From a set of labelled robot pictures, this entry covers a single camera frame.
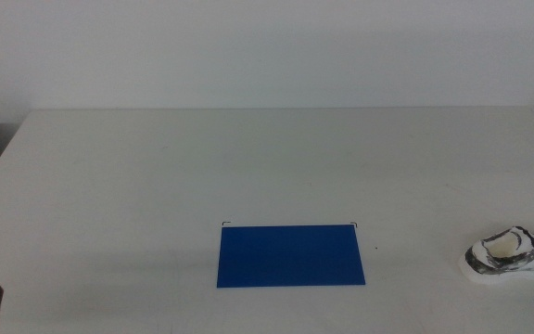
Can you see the blue rectangular mat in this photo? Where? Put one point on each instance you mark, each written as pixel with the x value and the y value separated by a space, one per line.
pixel 290 257

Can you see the black and white shoe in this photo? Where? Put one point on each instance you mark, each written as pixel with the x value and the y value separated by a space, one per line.
pixel 494 271

